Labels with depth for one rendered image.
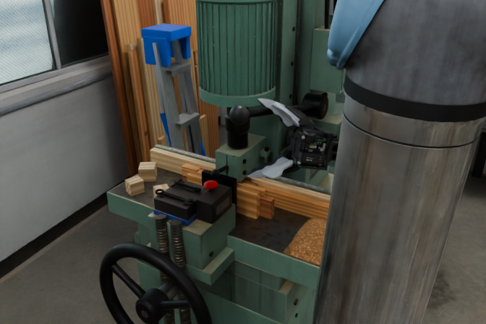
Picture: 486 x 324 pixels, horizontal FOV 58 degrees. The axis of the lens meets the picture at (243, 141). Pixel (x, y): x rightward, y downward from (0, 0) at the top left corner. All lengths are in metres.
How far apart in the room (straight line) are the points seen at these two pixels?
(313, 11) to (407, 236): 0.78
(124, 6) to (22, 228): 1.26
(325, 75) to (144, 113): 1.57
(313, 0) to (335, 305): 0.78
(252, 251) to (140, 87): 1.65
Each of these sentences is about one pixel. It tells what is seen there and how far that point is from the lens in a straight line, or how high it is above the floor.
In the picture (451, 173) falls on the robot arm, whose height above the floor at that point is 1.32.
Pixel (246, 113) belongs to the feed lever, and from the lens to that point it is 0.74.
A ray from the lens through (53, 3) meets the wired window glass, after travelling 2.49.
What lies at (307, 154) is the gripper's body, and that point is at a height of 1.13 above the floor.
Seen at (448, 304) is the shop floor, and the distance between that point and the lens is 2.31.
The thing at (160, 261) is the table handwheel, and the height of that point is 0.95.
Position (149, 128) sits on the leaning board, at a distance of 2.55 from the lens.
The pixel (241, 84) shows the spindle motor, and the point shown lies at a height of 1.22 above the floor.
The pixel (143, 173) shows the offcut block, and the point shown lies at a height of 0.93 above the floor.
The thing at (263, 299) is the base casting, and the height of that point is 0.76.
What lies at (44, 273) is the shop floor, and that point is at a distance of 2.47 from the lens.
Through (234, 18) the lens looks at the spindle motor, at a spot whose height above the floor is 1.35.
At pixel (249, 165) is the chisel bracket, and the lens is 1.07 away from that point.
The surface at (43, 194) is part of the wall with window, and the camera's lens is 2.50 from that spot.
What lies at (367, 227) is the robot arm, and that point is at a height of 1.26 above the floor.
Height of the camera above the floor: 1.48
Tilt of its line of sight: 24 degrees down
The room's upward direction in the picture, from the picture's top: straight up
